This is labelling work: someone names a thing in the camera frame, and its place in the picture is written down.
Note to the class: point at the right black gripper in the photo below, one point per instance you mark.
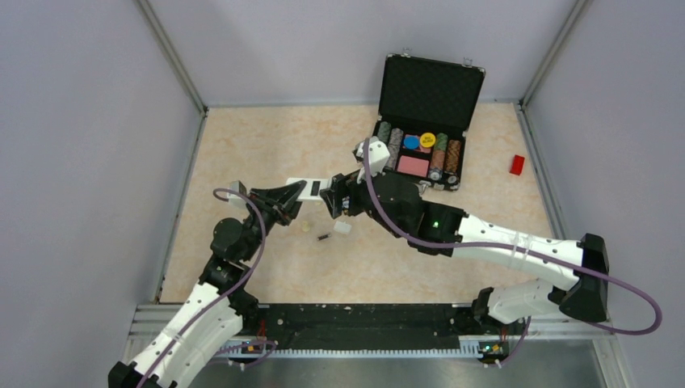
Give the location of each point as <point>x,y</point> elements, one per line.
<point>344,186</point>

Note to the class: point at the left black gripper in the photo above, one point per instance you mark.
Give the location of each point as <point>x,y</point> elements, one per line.
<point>284,196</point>

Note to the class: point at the white remote control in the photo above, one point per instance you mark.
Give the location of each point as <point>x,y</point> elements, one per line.
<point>312,189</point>

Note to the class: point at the white battery cover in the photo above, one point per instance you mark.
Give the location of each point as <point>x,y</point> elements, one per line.
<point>342,227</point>

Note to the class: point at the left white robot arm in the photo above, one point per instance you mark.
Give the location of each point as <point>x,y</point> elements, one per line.
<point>218,307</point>

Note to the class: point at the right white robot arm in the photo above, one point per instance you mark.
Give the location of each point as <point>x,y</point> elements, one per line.
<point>568,276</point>

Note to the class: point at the red card deck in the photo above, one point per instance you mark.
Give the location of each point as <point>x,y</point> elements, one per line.
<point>413,166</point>

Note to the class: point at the blue dealer chip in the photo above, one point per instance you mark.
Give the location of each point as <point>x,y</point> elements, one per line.
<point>411,142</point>

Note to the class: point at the yellow dealer chip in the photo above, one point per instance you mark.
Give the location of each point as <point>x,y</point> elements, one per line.
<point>427,140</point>

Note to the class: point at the black poker chip case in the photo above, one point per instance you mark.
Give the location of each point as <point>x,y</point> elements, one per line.
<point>421,95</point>

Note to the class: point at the red block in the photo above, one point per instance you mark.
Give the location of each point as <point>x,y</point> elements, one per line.
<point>517,165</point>

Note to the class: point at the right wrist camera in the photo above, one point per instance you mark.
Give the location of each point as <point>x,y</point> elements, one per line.
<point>375,155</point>

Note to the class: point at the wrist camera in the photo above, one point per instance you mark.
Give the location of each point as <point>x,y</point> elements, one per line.
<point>236,193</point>
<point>375,155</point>

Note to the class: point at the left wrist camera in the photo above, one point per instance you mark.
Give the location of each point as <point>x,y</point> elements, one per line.
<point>236,193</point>

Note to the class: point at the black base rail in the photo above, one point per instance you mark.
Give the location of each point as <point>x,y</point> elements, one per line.
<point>352,331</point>

